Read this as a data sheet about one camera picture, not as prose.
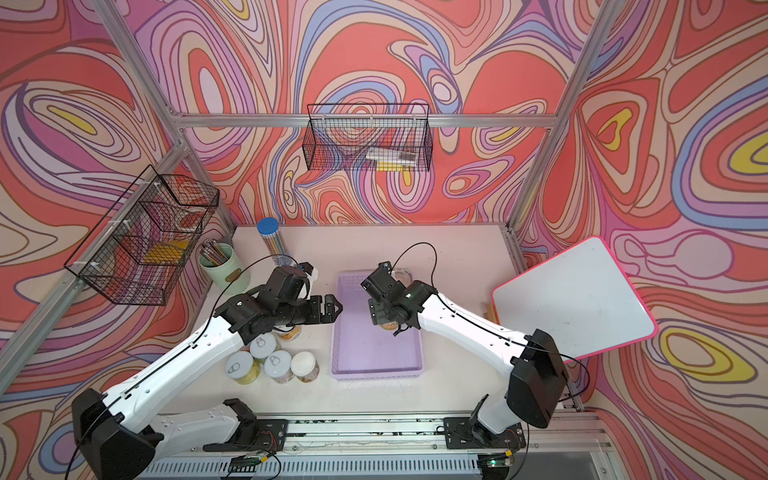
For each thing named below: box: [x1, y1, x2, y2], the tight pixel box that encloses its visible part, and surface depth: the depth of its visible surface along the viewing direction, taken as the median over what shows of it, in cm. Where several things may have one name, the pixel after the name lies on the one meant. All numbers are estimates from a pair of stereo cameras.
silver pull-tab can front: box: [264, 350, 294, 384], surface depth 82 cm
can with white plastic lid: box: [290, 351, 320, 383], surface depth 81 cm
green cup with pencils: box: [198, 238, 251, 296], surface depth 94 cm
